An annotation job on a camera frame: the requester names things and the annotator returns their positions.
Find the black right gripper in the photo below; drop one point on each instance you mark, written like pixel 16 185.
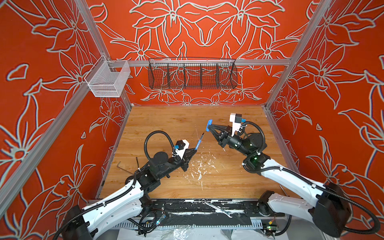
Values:
pixel 225 139

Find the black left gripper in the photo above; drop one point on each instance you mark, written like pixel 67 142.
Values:
pixel 184 161

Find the blue pen cap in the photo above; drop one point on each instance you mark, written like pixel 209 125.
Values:
pixel 209 123

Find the blue pen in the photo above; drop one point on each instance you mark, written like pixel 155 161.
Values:
pixel 199 141

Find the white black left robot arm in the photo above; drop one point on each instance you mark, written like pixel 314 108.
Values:
pixel 132 202

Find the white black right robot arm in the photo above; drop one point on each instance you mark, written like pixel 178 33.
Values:
pixel 324 205

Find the silver wrench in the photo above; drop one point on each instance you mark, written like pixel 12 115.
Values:
pixel 216 208

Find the metal hex key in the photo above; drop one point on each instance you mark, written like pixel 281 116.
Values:
pixel 125 168

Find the clear plastic bin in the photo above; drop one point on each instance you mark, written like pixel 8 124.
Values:
pixel 107 79

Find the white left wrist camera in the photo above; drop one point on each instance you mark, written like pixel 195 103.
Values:
pixel 180 147

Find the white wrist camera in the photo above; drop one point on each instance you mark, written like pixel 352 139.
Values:
pixel 180 147
pixel 236 120

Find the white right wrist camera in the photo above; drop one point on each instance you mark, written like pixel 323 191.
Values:
pixel 236 120

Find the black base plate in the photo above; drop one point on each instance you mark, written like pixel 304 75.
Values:
pixel 238 207

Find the grey slotted cable duct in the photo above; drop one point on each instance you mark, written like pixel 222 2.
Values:
pixel 255 224

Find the black wire basket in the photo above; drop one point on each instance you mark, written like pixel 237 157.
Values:
pixel 192 74

